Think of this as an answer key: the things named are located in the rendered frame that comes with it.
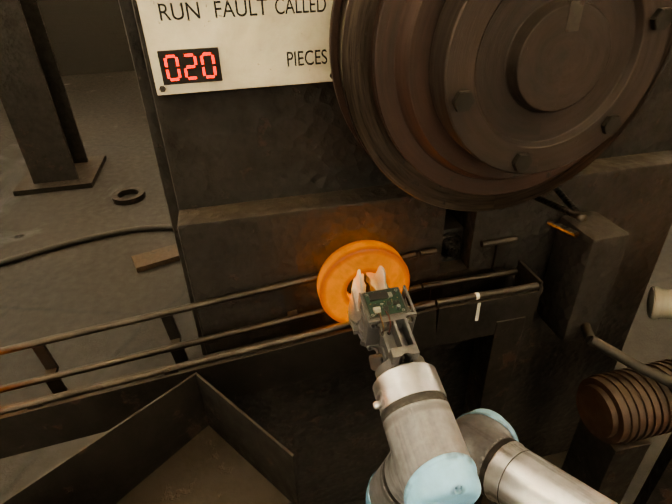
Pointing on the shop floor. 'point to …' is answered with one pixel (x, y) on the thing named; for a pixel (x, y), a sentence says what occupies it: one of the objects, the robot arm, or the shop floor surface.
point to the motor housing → (617, 427)
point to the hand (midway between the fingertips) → (363, 274)
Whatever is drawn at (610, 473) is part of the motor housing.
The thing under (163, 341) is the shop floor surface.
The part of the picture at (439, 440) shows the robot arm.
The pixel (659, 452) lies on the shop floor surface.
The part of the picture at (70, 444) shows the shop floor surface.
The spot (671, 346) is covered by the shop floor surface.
